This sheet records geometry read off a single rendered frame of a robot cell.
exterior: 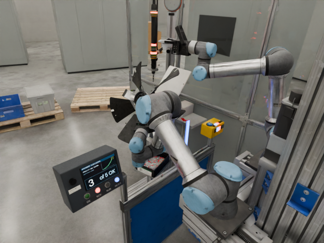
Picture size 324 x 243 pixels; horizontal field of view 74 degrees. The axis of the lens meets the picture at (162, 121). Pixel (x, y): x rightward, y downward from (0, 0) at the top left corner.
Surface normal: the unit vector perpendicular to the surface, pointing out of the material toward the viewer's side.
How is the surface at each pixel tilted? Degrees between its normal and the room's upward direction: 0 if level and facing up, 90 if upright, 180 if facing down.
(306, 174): 90
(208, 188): 30
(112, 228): 0
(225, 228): 0
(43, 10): 90
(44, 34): 90
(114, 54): 90
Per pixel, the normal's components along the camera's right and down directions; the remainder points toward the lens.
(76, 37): 0.46, 0.44
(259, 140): -0.72, 0.31
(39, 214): 0.04, -0.88
